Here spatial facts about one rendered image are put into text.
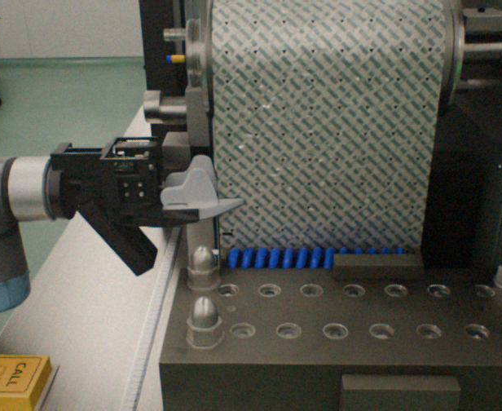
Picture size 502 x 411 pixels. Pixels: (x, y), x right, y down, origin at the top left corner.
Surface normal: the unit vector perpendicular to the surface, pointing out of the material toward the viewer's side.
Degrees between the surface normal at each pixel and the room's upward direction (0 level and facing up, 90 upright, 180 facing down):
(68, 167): 90
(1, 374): 0
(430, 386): 0
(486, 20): 90
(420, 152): 90
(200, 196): 90
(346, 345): 0
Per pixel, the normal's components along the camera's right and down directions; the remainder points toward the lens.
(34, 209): -0.03, 0.60
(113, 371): -0.02, -0.90
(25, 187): -0.05, -0.04
